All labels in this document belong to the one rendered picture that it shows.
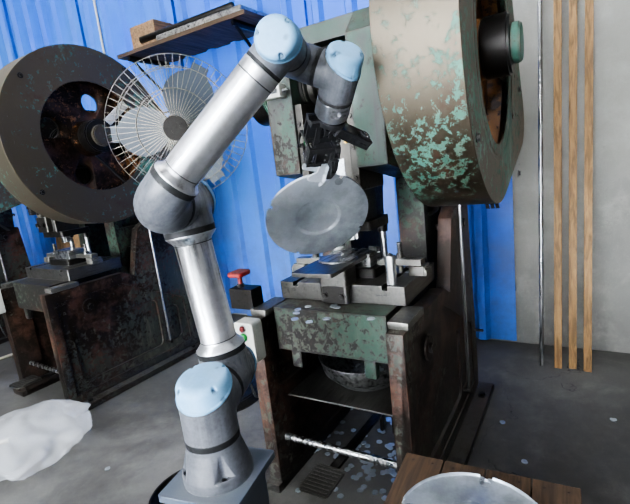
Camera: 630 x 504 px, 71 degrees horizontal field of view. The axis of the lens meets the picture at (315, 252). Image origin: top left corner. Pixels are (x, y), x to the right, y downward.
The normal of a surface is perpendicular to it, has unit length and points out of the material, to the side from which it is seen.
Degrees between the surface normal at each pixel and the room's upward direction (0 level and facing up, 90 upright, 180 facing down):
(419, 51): 97
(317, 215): 125
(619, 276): 90
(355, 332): 90
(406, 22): 89
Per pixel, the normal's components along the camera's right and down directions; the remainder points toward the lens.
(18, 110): 0.84, 0.01
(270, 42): -0.13, 0.21
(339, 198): 0.22, 0.70
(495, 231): -0.50, 0.22
